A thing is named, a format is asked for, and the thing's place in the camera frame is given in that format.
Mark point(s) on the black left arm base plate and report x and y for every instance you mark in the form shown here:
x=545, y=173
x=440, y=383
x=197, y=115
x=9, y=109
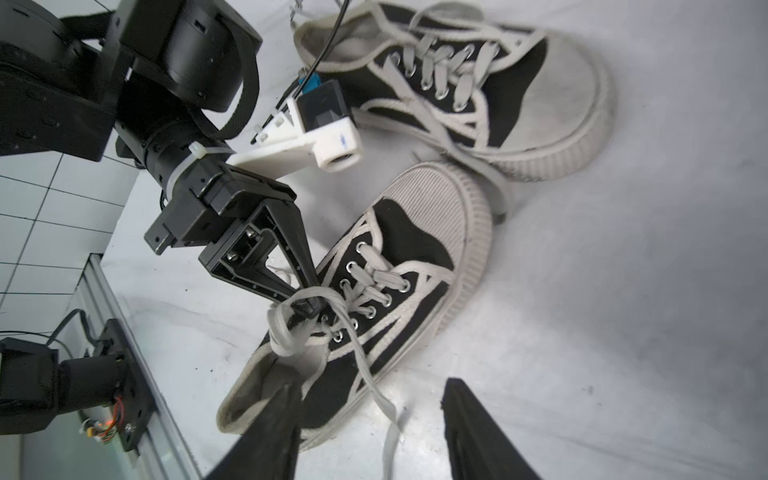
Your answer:
x=130, y=395

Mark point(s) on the black white sneaker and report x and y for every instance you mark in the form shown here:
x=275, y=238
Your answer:
x=402, y=271
x=529, y=102

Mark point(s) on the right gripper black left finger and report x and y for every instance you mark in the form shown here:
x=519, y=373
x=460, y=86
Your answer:
x=269, y=447

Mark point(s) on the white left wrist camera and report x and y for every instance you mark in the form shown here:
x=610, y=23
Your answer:
x=315, y=130

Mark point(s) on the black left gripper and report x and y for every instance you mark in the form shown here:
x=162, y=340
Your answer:
x=226, y=209

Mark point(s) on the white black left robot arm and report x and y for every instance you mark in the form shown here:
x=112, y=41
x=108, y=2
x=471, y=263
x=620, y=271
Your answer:
x=175, y=81

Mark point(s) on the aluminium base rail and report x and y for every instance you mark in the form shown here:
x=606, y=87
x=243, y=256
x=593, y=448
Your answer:
x=149, y=443

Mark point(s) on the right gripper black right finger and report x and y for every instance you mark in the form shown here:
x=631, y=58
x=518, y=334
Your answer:
x=477, y=447

